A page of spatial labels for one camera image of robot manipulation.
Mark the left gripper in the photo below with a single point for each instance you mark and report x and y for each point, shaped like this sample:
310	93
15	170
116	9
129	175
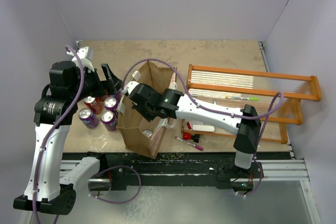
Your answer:
103	87

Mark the purple fanta can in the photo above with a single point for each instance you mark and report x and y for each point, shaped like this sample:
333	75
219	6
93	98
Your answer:
88	118
111	104
109	120

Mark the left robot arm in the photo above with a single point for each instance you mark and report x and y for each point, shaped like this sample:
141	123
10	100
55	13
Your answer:
70	82

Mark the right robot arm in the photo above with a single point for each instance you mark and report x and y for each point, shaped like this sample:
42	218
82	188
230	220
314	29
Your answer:
243	123

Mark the white eraser bar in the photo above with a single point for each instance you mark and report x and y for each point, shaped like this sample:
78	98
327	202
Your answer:
203	128

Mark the red black stamp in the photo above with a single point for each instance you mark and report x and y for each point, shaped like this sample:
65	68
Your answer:
194	137

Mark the pink marker pen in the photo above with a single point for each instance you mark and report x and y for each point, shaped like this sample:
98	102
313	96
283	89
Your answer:
191	144

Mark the green tipped pen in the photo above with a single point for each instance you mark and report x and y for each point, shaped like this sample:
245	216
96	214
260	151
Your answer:
241	98

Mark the wooden shelf rack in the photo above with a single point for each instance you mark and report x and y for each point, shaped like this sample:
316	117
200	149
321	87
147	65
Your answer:
235	88

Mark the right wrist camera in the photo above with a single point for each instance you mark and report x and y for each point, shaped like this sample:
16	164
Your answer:
129	87

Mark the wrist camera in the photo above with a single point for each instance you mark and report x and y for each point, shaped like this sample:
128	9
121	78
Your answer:
85	55
129	87

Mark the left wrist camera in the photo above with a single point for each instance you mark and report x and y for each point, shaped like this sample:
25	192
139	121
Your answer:
85	55

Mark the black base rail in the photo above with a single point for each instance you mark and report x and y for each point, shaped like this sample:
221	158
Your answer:
198	169

